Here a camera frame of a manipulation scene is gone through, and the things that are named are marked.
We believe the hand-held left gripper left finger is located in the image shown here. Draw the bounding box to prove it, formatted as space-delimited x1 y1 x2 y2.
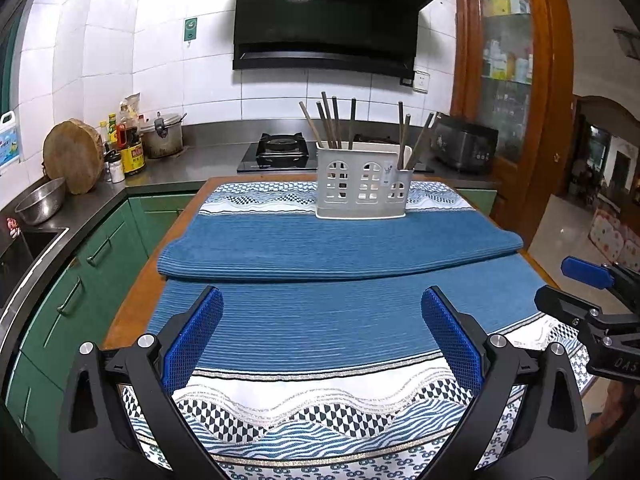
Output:
57 285 231 480

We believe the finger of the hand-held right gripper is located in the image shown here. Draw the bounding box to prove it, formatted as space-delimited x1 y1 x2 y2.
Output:
561 256 640 306
534 286 603 331

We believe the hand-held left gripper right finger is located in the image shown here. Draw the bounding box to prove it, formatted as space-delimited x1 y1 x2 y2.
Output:
420 286 591 480

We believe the white plastic utensil holder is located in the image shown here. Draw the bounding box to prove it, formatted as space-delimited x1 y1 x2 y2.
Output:
315 141 415 220

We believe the pink floral panel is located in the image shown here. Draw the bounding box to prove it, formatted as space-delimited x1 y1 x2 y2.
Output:
590 207 640 264

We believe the blue patterned tablecloth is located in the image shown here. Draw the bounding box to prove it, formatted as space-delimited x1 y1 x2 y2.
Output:
102 180 598 480

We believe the small green base cabinet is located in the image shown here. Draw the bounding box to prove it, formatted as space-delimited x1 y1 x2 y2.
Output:
457 187 499 217

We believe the long green base cabinet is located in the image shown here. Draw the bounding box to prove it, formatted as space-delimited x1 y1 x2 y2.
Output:
0 192 211 461

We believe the black countertop appliance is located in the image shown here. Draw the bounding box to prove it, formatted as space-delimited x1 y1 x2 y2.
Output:
431 112 499 176

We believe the white jar with black lid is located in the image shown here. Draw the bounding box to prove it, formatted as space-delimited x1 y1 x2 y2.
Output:
104 150 126 184

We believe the stainless steel sink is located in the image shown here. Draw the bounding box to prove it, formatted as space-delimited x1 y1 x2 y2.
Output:
0 227 70 311

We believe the wooden glass door cabinet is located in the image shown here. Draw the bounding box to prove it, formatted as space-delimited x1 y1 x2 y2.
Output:
450 0 576 248

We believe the metal pot with lid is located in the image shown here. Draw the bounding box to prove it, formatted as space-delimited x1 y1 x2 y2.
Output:
140 112 189 160

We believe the black gas cooktop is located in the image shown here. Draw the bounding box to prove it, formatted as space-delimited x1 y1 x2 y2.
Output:
237 132 436 173

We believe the stainless steel bowl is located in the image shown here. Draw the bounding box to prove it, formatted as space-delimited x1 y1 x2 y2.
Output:
14 177 67 226

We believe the round wooden cutting board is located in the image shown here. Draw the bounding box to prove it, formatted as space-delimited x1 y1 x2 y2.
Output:
42 119 105 196

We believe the pale seasoning bag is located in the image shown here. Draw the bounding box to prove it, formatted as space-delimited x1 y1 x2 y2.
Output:
122 92 143 122

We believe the white detergent jug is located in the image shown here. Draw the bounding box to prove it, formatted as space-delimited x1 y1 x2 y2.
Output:
0 111 23 166

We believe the black range hood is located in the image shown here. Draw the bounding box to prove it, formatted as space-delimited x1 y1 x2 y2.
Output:
226 0 447 80

